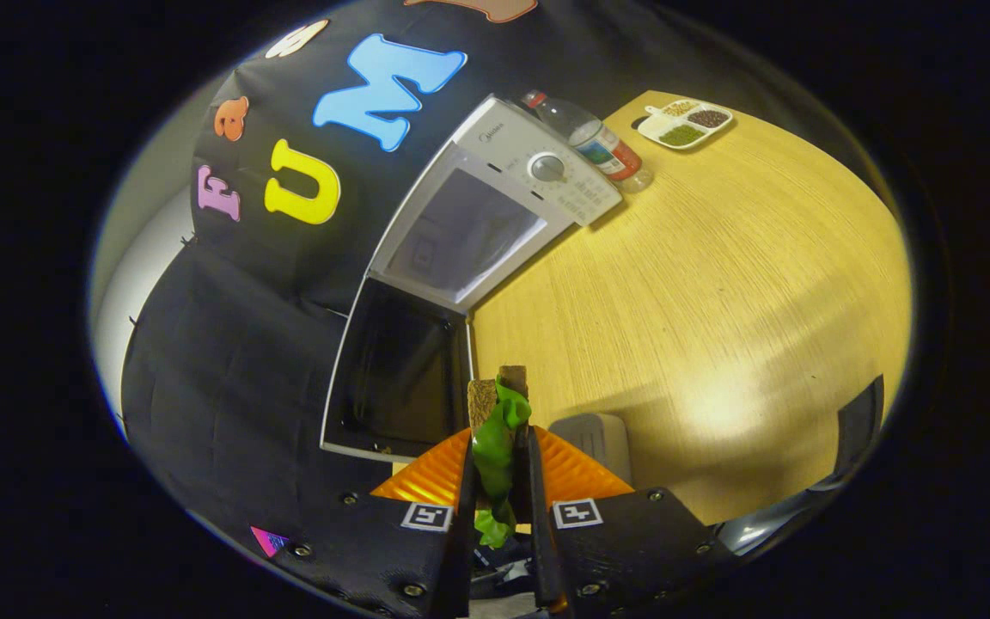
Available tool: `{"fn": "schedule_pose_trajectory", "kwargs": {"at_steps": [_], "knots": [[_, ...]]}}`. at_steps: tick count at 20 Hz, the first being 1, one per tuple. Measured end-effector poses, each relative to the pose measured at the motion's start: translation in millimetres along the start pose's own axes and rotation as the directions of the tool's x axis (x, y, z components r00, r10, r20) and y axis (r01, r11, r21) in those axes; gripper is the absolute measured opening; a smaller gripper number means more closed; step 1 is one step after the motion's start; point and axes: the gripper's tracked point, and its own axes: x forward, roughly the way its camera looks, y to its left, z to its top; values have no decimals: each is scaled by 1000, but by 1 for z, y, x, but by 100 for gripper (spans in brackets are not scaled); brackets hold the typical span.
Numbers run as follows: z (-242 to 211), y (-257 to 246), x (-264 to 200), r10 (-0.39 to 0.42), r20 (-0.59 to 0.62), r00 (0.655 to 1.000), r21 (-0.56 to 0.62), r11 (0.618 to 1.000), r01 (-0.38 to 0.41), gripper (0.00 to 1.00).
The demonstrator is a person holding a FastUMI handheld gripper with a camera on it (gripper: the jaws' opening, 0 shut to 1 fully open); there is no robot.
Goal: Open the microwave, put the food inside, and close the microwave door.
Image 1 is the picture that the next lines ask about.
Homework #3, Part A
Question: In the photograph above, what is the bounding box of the white microwave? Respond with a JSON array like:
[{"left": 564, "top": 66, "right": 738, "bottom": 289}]
[{"left": 321, "top": 95, "right": 625, "bottom": 463}]

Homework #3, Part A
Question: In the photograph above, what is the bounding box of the toy sandwich with green lettuce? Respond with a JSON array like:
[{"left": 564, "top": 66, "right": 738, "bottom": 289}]
[{"left": 467, "top": 365, "right": 535, "bottom": 549}]

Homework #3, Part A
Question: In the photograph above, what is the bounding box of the white divided dish with beans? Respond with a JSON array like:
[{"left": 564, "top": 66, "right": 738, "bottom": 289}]
[{"left": 637, "top": 98, "right": 734, "bottom": 151}]

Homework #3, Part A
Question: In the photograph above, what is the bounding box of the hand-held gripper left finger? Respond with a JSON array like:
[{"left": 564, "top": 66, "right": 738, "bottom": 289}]
[{"left": 289, "top": 427, "right": 474, "bottom": 619}]

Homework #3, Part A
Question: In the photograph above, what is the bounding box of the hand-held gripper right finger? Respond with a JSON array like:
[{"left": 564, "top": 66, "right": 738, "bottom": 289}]
[{"left": 529, "top": 426, "right": 736, "bottom": 619}]

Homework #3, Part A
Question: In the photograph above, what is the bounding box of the clear plastic bottle red cap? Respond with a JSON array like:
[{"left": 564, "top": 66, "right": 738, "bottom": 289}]
[{"left": 521, "top": 89, "right": 655, "bottom": 193}]

